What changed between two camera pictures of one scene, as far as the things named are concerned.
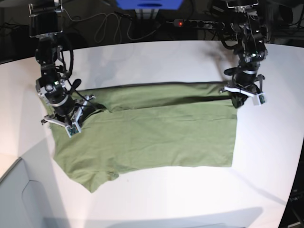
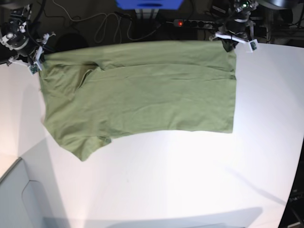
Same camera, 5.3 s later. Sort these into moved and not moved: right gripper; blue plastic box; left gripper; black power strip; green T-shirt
Moved: right gripper; green T-shirt; left gripper
Not moved: blue plastic box; black power strip
